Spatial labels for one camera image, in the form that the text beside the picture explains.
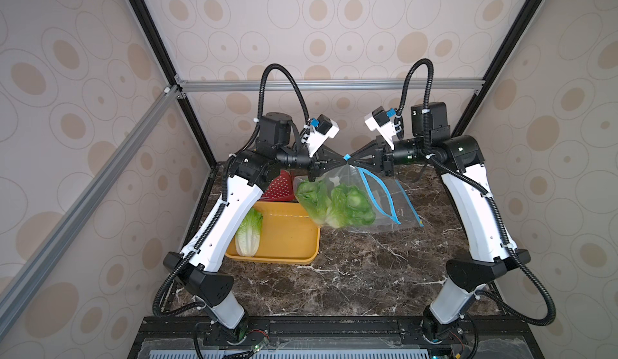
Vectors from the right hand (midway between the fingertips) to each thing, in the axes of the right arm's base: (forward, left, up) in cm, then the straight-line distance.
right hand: (358, 158), depth 60 cm
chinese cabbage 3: (+1, +11, -19) cm, 22 cm away
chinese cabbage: (-5, +36, -35) cm, 50 cm away
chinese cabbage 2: (-6, +2, -13) cm, 14 cm away
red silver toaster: (+18, +27, -34) cm, 47 cm away
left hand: (-2, +2, +1) cm, 3 cm away
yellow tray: (+1, +23, -44) cm, 50 cm away
